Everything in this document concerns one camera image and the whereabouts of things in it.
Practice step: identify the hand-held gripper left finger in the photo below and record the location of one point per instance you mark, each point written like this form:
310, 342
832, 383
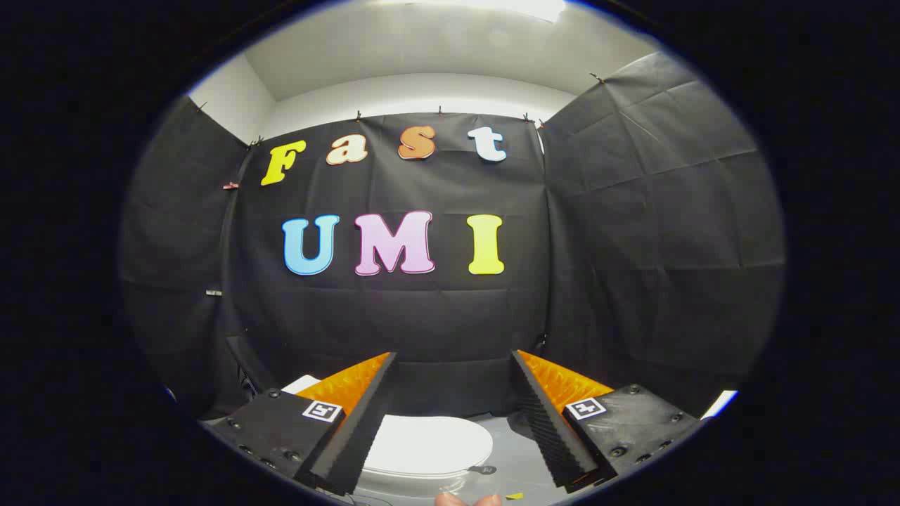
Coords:
362, 429

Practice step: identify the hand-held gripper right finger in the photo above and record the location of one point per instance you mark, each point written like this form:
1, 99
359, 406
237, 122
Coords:
548, 429

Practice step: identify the white toilet lid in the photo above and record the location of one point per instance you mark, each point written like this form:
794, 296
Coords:
429, 443

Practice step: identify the black lid pull tab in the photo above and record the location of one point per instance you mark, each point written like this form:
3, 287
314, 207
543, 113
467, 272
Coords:
482, 469

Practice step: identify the white toilet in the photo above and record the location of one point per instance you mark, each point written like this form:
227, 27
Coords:
408, 486

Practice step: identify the black backdrop cloth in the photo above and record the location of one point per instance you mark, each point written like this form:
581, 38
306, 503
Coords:
450, 316

